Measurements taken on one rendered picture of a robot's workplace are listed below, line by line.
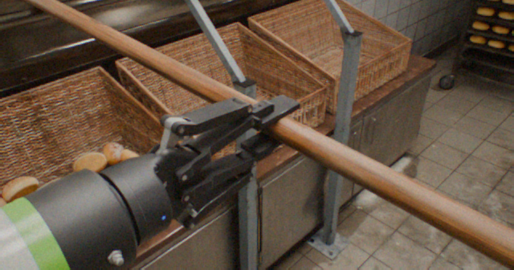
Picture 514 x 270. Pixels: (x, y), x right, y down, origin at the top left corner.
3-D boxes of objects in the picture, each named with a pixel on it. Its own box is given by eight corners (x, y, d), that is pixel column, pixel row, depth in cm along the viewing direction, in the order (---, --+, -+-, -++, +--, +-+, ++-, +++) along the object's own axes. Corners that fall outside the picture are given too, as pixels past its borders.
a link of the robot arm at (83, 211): (92, 326, 35) (65, 244, 30) (32, 246, 42) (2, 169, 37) (157, 280, 38) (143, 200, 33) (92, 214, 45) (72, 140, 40)
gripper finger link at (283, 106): (239, 121, 49) (239, 116, 49) (281, 99, 53) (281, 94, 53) (258, 131, 47) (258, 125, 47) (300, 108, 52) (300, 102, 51)
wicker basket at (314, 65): (245, 77, 196) (244, 17, 181) (323, 43, 230) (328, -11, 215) (333, 116, 167) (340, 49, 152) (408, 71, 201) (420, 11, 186)
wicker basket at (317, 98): (124, 129, 160) (111, 59, 145) (239, 81, 193) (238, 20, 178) (210, 193, 131) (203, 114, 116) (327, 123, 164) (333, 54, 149)
